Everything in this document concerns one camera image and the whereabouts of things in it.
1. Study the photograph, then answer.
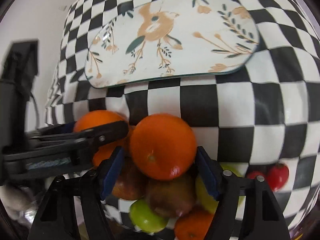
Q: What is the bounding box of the orange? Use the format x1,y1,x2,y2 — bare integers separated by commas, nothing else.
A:
129,113,197,181
174,206,214,240
73,110,132,166

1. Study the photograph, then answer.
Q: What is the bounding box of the large green apple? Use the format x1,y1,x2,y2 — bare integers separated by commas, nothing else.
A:
195,162,246,215

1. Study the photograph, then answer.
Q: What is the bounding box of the reddish brown apple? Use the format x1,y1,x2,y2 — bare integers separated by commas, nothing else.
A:
112,158,148,200

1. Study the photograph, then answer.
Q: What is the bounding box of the small green apple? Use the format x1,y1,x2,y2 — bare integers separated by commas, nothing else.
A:
129,199,169,233

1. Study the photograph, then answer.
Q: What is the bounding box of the dark red brown apple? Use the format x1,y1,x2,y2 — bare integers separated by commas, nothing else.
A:
145,174,196,218

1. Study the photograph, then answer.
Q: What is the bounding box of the small red tomato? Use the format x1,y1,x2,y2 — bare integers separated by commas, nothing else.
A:
246,171,265,179

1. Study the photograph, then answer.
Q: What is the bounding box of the larger red tomato with stem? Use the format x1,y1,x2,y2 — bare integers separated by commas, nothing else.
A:
266,163,290,192

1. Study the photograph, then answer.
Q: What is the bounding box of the black white checkered cloth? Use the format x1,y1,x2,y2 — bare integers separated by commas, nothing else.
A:
45,0,319,230

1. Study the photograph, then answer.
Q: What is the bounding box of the floral ceramic plate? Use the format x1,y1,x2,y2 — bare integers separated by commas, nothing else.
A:
84,0,260,88

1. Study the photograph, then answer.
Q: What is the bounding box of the black camera mount box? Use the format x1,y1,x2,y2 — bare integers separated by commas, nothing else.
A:
1,40,38,154

